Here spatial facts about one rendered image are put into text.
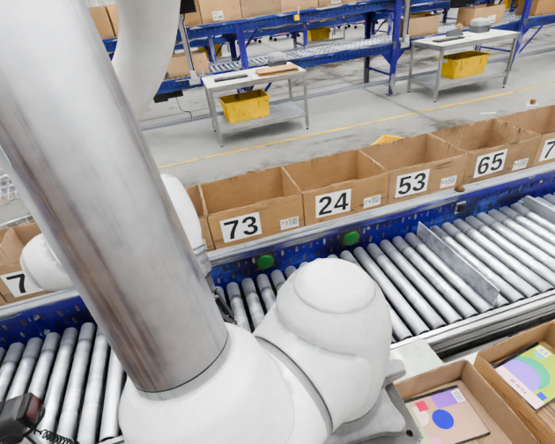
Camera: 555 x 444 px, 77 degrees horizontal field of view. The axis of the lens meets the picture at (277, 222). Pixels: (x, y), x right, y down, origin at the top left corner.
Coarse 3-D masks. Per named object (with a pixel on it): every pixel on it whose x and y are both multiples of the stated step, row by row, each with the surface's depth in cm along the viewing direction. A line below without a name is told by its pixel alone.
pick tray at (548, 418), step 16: (512, 336) 102; (528, 336) 104; (544, 336) 108; (480, 352) 99; (496, 352) 103; (512, 352) 107; (480, 368) 99; (496, 384) 95; (512, 400) 90; (528, 416) 87; (544, 416) 92; (544, 432) 83
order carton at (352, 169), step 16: (304, 160) 167; (320, 160) 170; (336, 160) 172; (352, 160) 175; (368, 160) 164; (304, 176) 172; (320, 176) 174; (336, 176) 177; (352, 176) 180; (368, 176) 168; (384, 176) 149; (304, 192) 174; (320, 192) 144; (352, 192) 149; (368, 192) 151; (384, 192) 154; (304, 208) 146; (352, 208) 154; (368, 208) 156; (304, 224) 152
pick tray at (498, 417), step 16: (448, 368) 98; (464, 368) 99; (400, 384) 94; (416, 384) 97; (432, 384) 100; (448, 384) 101; (464, 384) 101; (480, 384) 94; (480, 400) 96; (496, 400) 89; (480, 416) 93; (496, 416) 91; (512, 416) 85; (496, 432) 90; (512, 432) 87; (528, 432) 81
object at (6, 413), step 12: (24, 396) 76; (36, 396) 78; (0, 408) 74; (12, 408) 74; (24, 408) 74; (36, 408) 76; (0, 420) 72; (12, 420) 72; (24, 420) 73; (0, 432) 72; (12, 432) 73; (24, 432) 78
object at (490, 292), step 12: (420, 228) 158; (432, 240) 152; (444, 252) 145; (456, 264) 139; (468, 264) 133; (468, 276) 134; (480, 276) 128; (480, 288) 129; (492, 288) 123; (492, 300) 125
